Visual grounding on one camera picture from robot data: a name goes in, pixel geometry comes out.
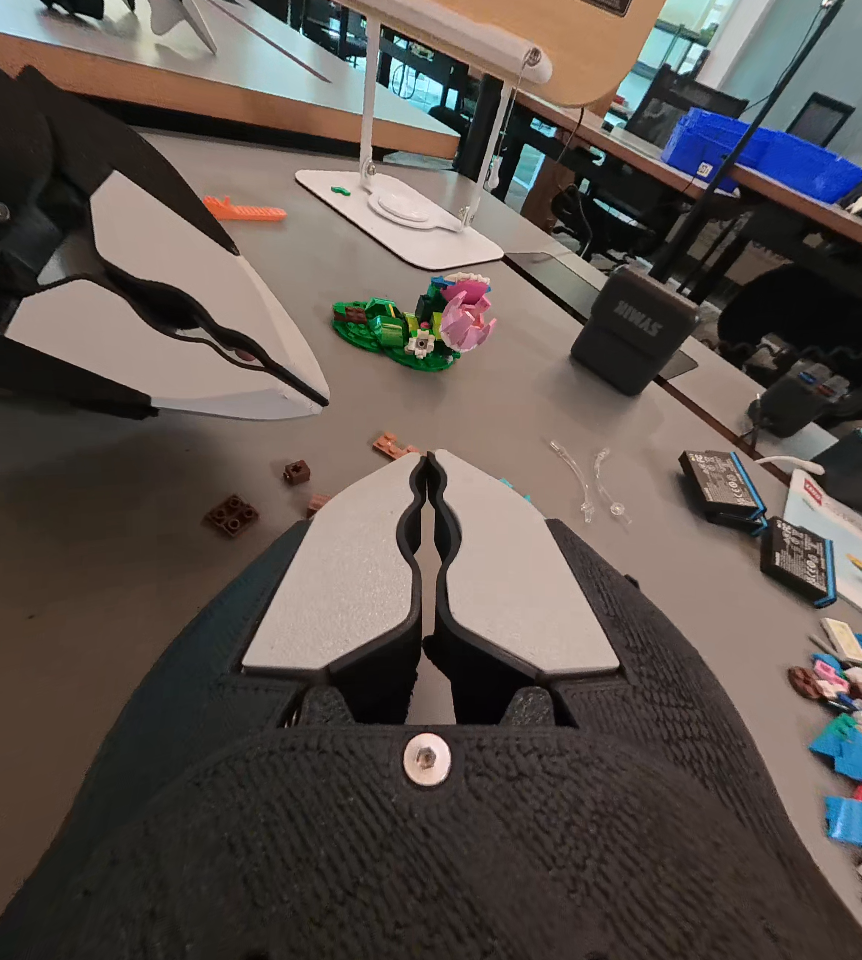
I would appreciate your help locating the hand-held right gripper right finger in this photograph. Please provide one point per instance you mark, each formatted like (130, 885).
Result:
(528, 585)

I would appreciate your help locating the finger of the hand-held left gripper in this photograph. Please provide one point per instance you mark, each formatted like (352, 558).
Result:
(175, 240)
(100, 337)

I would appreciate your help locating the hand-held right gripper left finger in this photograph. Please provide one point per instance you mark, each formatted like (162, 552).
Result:
(326, 585)

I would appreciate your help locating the clear lego stem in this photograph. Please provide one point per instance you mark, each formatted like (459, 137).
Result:
(609, 487)
(575, 480)

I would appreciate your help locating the lego flower model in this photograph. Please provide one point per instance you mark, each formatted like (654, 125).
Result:
(371, 322)

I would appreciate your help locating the reddish brown lego brick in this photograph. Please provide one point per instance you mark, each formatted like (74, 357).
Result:
(317, 504)

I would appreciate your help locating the dark brown lego brick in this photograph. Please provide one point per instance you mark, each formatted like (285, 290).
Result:
(296, 472)
(232, 516)

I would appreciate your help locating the lego instruction booklet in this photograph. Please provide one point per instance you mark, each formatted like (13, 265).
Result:
(858, 555)

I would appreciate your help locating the orange brick separator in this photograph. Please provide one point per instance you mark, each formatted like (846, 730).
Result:
(243, 210)

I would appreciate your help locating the light wood background table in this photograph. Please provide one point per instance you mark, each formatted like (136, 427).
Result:
(175, 67)

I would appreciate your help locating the white desk stand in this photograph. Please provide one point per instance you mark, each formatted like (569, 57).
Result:
(416, 240)

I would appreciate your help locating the tan board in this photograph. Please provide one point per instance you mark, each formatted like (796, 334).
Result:
(588, 45)

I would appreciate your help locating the long wooden background table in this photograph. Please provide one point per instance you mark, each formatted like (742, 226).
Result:
(813, 210)

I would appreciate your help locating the black tripod pole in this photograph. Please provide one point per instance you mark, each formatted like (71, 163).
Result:
(746, 142)

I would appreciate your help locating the blue plastic bin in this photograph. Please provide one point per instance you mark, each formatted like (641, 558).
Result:
(776, 157)

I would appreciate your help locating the black camera battery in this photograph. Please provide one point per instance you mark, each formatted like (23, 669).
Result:
(720, 484)
(798, 559)

